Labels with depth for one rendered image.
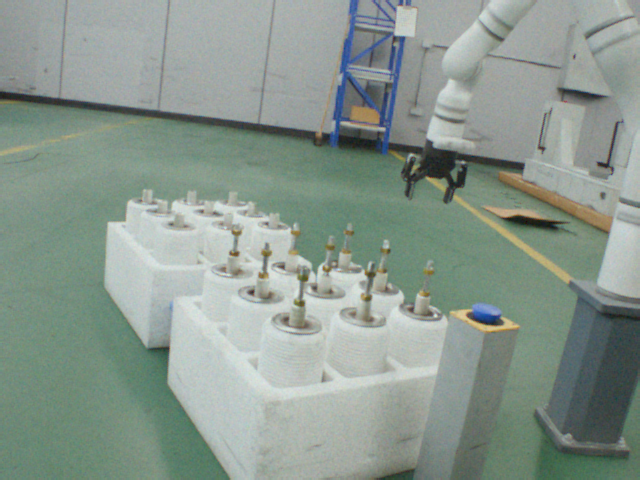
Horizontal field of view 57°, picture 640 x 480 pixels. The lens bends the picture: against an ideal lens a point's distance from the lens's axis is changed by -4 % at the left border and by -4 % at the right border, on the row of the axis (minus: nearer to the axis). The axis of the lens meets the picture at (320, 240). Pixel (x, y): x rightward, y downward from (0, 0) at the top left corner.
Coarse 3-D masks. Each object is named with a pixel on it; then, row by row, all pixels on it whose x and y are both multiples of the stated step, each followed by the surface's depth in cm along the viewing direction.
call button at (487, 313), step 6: (474, 306) 82; (480, 306) 82; (486, 306) 83; (492, 306) 83; (474, 312) 81; (480, 312) 81; (486, 312) 80; (492, 312) 81; (498, 312) 81; (480, 318) 81; (486, 318) 81; (492, 318) 80; (498, 318) 81
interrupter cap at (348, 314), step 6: (342, 312) 94; (348, 312) 95; (354, 312) 95; (372, 312) 96; (378, 312) 96; (342, 318) 92; (348, 318) 92; (354, 318) 93; (372, 318) 94; (378, 318) 94; (384, 318) 94; (354, 324) 90; (360, 324) 90; (366, 324) 91; (372, 324) 91; (378, 324) 91; (384, 324) 92
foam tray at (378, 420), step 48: (192, 336) 102; (192, 384) 103; (240, 384) 86; (336, 384) 87; (384, 384) 90; (432, 384) 95; (240, 432) 86; (288, 432) 83; (336, 432) 87; (384, 432) 93
